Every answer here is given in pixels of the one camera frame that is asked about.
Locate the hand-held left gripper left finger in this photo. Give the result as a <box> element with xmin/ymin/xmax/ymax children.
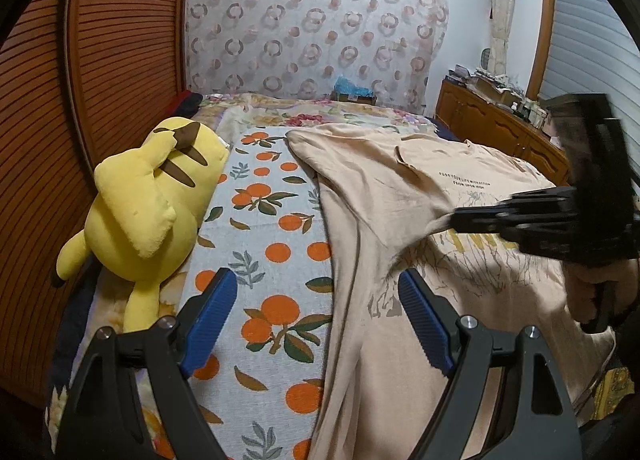
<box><xmin>55</xmin><ymin>267</ymin><xmax>239</xmax><ymax>460</ymax></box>

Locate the yellow printed cloth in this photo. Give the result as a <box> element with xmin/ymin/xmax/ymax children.
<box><xmin>589</xmin><ymin>354</ymin><xmax>637</xmax><ymax>418</ymax></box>

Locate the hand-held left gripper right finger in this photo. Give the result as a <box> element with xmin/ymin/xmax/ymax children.
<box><xmin>397</xmin><ymin>267</ymin><xmax>584</xmax><ymax>460</ymax></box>

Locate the navy blanket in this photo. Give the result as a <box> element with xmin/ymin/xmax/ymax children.
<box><xmin>424</xmin><ymin>115</ymin><xmax>463</xmax><ymax>142</ymax></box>

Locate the blue plastic bag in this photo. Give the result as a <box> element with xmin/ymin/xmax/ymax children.
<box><xmin>333</xmin><ymin>75</ymin><xmax>374</xmax><ymax>97</ymax></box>

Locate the cream lace curtain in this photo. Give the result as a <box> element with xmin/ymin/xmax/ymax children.
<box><xmin>487</xmin><ymin>0</ymin><xmax>517</xmax><ymax>79</ymax></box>

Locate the wooden window frame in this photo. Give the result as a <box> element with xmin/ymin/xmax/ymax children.
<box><xmin>525</xmin><ymin>0</ymin><xmax>557</xmax><ymax>102</ymax></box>

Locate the beige printed t-shirt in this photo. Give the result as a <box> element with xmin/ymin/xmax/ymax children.
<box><xmin>285</xmin><ymin>122</ymin><xmax>619</xmax><ymax>460</ymax></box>

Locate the person's right hand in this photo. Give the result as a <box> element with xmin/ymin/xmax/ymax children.
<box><xmin>569</xmin><ymin>265</ymin><xmax>602</xmax><ymax>327</ymax></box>

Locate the wooden louvred wardrobe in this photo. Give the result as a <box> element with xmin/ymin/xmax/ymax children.
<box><xmin>0</xmin><ymin>0</ymin><xmax>194</xmax><ymax>403</ymax></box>

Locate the wooden cabinet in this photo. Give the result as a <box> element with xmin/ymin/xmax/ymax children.
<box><xmin>436</xmin><ymin>79</ymin><xmax>574</xmax><ymax>186</ymax></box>

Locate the yellow plush toy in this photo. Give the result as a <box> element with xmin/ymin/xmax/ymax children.
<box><xmin>55</xmin><ymin>115</ymin><xmax>232</xmax><ymax>334</ymax></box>

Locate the small cardboard box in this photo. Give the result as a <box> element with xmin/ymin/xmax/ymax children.
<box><xmin>336</xmin><ymin>92</ymin><xmax>379</xmax><ymax>107</ymax></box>

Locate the ring patterned lace cloth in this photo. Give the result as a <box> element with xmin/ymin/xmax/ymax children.
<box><xmin>185</xmin><ymin>0</ymin><xmax>450</xmax><ymax>116</ymax></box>

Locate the dark cloth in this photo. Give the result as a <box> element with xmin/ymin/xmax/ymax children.
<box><xmin>169</xmin><ymin>90</ymin><xmax>204</xmax><ymax>117</ymax></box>

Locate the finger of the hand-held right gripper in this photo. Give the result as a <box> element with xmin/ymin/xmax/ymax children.
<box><xmin>452</xmin><ymin>187</ymin><xmax>579</xmax><ymax>243</ymax></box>

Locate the orange fruit print blanket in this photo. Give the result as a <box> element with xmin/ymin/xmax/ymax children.
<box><xmin>152</xmin><ymin>126</ymin><xmax>337</xmax><ymax>460</ymax></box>

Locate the clutter of bottles and boxes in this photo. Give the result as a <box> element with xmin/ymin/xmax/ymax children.
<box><xmin>445</xmin><ymin>52</ymin><xmax>552</xmax><ymax>130</ymax></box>

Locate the grey window blind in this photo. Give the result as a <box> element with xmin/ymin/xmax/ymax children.
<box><xmin>540</xmin><ymin>0</ymin><xmax>640</xmax><ymax>122</ymax></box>

